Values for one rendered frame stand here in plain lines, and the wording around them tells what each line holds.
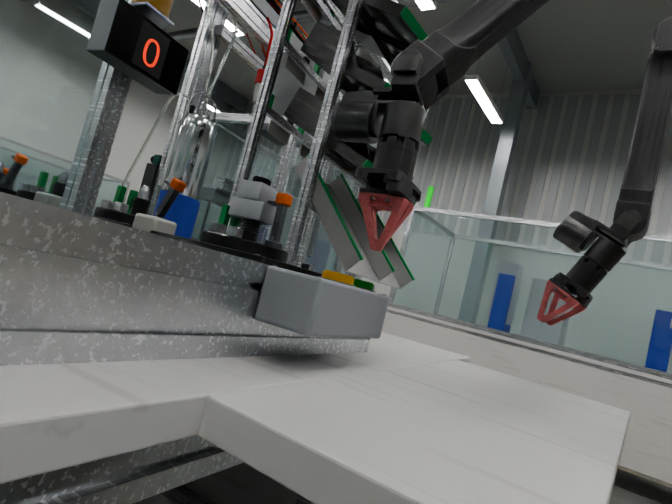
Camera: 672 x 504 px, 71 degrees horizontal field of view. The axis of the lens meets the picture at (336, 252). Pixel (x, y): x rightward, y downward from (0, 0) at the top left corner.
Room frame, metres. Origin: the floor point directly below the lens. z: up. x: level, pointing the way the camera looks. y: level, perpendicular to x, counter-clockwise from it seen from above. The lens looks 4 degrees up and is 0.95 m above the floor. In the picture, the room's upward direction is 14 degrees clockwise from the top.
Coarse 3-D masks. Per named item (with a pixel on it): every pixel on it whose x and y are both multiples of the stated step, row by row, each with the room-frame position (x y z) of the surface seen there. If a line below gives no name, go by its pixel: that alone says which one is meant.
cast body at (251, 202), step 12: (240, 180) 0.75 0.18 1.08; (252, 180) 0.75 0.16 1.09; (264, 180) 0.74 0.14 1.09; (240, 192) 0.74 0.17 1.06; (252, 192) 0.73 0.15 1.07; (264, 192) 0.74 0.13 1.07; (276, 192) 0.76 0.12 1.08; (228, 204) 0.77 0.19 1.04; (240, 204) 0.74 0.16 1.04; (252, 204) 0.73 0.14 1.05; (264, 204) 0.72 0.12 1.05; (240, 216) 0.74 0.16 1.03; (252, 216) 0.73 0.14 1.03; (264, 216) 0.73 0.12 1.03
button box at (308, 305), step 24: (264, 288) 0.50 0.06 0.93; (288, 288) 0.49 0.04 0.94; (312, 288) 0.48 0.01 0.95; (336, 288) 0.50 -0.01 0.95; (360, 288) 0.58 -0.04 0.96; (264, 312) 0.50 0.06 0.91; (288, 312) 0.49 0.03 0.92; (312, 312) 0.47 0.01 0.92; (336, 312) 0.52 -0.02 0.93; (360, 312) 0.58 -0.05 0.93; (384, 312) 0.65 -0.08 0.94; (336, 336) 0.53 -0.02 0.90; (360, 336) 0.59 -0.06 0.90
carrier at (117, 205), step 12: (120, 192) 0.87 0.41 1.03; (132, 192) 0.90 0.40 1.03; (144, 192) 0.86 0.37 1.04; (156, 192) 0.93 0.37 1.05; (108, 204) 0.82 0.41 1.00; (120, 204) 0.81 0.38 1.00; (132, 204) 0.90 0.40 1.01; (144, 204) 0.86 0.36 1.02; (96, 216) 0.82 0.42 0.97; (108, 216) 0.80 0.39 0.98; (120, 216) 0.80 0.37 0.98; (132, 216) 0.80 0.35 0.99; (156, 216) 0.83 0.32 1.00
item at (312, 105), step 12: (300, 96) 1.03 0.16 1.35; (312, 96) 1.01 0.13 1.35; (288, 108) 1.05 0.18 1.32; (300, 108) 1.03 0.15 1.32; (312, 108) 1.00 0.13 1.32; (300, 120) 1.02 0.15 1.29; (312, 120) 1.00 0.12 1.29; (312, 132) 0.99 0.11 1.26; (336, 144) 0.95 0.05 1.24; (348, 144) 1.09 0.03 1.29; (360, 144) 1.07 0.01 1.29; (348, 156) 0.93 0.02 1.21; (360, 156) 0.91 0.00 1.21
